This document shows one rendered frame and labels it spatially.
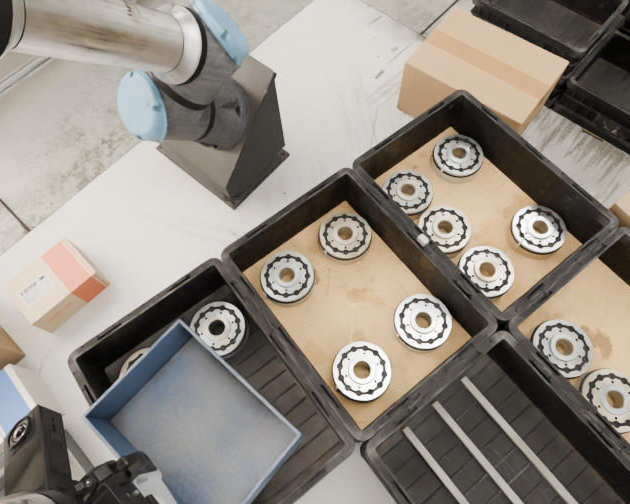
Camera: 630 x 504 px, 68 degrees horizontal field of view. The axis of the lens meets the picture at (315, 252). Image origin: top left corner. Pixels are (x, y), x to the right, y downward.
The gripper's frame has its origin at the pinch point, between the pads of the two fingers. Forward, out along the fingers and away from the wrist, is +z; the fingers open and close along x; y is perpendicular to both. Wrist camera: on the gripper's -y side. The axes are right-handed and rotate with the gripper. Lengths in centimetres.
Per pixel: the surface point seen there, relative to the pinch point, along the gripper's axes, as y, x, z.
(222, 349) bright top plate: -12.8, 11.5, 28.3
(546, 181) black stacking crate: 10, 76, 32
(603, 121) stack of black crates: 10, 141, 90
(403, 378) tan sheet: 13.8, 29.7, 33.3
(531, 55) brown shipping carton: -11, 105, 40
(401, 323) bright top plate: 7.4, 36.6, 31.2
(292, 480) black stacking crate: 11.0, 4.7, 30.3
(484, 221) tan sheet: 6, 65, 38
